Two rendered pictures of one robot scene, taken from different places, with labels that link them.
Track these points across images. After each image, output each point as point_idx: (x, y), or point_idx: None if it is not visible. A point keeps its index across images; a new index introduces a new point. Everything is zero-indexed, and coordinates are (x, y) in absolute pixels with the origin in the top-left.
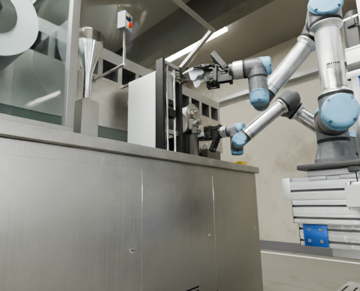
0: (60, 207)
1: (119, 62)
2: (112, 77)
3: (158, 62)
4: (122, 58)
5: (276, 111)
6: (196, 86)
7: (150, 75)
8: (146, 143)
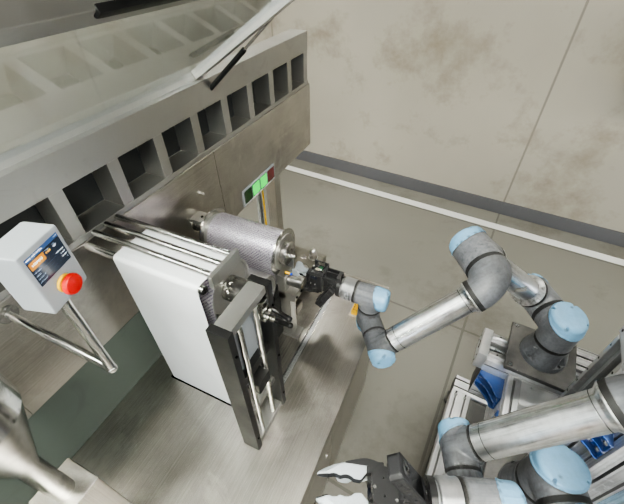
0: None
1: (45, 184)
2: (42, 214)
3: (215, 340)
4: (46, 162)
5: (459, 318)
6: (342, 482)
7: (184, 290)
8: (208, 378)
